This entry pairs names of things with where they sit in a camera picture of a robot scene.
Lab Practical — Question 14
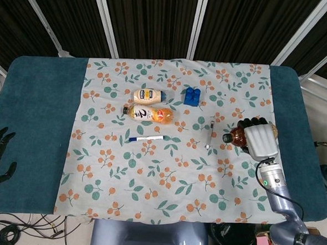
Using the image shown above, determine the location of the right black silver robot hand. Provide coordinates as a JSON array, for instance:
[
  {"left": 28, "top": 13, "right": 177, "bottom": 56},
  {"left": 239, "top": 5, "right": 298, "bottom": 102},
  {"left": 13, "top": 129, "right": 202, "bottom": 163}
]
[{"left": 234, "top": 115, "right": 282, "bottom": 164}]

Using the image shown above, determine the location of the brown sauce bottle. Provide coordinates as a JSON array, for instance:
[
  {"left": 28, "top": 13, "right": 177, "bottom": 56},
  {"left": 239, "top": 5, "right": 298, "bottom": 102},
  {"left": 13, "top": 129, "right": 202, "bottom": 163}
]
[{"left": 222, "top": 121, "right": 279, "bottom": 150}]

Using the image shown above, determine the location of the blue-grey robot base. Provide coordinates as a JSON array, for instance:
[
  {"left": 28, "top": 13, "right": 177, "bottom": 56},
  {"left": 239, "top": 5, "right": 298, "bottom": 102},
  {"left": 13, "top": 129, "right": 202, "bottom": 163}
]
[{"left": 89, "top": 215, "right": 211, "bottom": 245}]

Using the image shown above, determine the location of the orange drink bottle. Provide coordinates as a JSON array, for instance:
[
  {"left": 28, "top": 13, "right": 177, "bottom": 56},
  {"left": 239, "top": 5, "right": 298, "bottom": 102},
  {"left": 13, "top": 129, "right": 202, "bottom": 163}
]
[{"left": 121, "top": 103, "right": 175, "bottom": 126}]

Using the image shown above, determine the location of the cream mayonnaise squeeze bottle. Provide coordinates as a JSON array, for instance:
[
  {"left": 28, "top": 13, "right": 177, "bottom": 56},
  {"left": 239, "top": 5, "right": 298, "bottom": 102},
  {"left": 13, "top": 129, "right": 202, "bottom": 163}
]
[{"left": 129, "top": 88, "right": 171, "bottom": 106}]

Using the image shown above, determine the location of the grey pen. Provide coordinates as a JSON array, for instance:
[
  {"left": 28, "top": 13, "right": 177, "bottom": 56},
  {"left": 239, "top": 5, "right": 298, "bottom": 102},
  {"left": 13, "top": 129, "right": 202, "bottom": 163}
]
[{"left": 205, "top": 120, "right": 215, "bottom": 150}]

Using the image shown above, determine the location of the teal table cover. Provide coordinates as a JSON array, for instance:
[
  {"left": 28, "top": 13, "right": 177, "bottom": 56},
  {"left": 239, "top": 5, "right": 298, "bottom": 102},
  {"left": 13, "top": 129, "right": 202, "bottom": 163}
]
[{"left": 0, "top": 48, "right": 327, "bottom": 233}]

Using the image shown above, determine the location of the blue toy building brick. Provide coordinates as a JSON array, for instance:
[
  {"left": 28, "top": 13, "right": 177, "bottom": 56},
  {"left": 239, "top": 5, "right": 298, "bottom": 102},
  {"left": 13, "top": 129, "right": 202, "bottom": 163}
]
[{"left": 183, "top": 86, "right": 202, "bottom": 106}]

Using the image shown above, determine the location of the black round bin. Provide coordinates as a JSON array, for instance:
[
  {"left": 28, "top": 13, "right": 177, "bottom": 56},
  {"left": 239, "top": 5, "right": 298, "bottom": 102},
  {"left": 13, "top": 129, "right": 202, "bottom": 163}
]
[{"left": 207, "top": 222, "right": 259, "bottom": 245}]

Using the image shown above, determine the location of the brown cardboard box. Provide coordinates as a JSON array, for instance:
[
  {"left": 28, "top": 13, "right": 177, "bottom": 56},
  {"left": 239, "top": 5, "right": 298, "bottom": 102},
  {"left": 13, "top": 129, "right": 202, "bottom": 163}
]
[{"left": 256, "top": 223, "right": 322, "bottom": 245}]

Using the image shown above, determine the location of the white marker pen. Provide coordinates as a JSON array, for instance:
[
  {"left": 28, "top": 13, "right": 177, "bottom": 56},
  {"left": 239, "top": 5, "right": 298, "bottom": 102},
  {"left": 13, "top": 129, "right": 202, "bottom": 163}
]
[{"left": 128, "top": 132, "right": 166, "bottom": 144}]

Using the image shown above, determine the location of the floral printed tablecloth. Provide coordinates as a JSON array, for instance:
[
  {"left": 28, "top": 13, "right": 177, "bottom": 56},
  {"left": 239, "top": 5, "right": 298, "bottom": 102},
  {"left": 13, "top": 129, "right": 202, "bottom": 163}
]
[{"left": 52, "top": 51, "right": 303, "bottom": 234}]

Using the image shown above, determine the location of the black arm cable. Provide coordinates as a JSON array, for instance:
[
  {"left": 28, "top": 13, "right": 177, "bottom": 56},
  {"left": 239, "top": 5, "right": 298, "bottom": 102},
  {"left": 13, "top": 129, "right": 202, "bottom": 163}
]
[{"left": 253, "top": 158, "right": 308, "bottom": 221}]

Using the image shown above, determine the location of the black coiled floor cable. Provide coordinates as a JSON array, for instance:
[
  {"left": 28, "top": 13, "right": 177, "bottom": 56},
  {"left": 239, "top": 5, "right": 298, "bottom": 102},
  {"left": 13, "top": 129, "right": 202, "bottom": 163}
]
[{"left": 0, "top": 222, "right": 22, "bottom": 245}]

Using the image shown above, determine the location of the white partition frame post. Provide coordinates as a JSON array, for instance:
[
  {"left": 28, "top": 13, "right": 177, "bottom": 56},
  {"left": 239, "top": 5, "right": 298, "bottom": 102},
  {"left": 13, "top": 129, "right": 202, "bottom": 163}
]
[
  {"left": 12, "top": 0, "right": 74, "bottom": 58},
  {"left": 187, "top": 0, "right": 211, "bottom": 61},
  {"left": 87, "top": 0, "right": 123, "bottom": 59},
  {"left": 298, "top": 35, "right": 327, "bottom": 83},
  {"left": 269, "top": 0, "right": 327, "bottom": 70}
]

